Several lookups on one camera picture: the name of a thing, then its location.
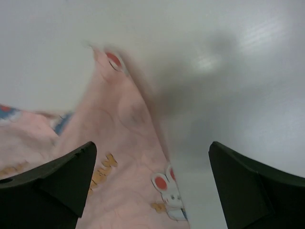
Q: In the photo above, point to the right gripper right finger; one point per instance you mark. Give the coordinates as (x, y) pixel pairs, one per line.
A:
(254, 195)

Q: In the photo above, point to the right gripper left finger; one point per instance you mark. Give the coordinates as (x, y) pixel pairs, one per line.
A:
(51, 196)

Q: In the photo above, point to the pink cartoon pillowcase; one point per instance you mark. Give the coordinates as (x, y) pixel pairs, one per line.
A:
(133, 185)

